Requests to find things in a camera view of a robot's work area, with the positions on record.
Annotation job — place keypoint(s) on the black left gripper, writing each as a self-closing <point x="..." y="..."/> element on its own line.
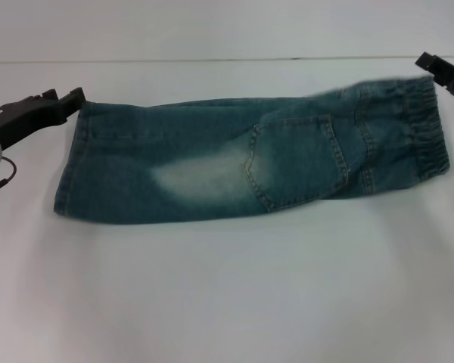
<point x="22" y="119"/>

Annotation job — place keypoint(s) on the blue denim shorts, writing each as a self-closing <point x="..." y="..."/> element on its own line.
<point x="249" y="159"/>

